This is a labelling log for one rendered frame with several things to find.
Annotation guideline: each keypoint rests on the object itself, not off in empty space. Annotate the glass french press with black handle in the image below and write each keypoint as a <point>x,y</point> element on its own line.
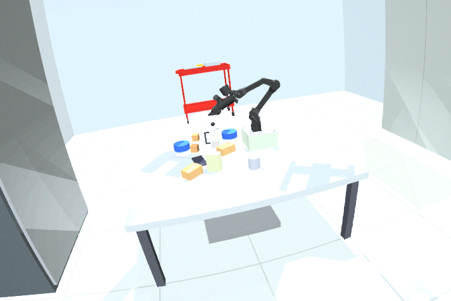
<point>214,136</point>

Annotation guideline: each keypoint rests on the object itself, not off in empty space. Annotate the grey cylinder with white top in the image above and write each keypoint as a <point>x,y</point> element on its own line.
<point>254,161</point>

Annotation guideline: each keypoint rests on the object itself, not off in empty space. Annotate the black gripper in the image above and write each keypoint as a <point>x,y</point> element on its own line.
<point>216,110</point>

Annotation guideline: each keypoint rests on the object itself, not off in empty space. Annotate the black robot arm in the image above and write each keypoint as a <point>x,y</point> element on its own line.
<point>256,124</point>

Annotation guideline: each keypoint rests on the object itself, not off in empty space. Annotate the grey-blue flat rectangular panel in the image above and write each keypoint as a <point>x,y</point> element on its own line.
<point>199,160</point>

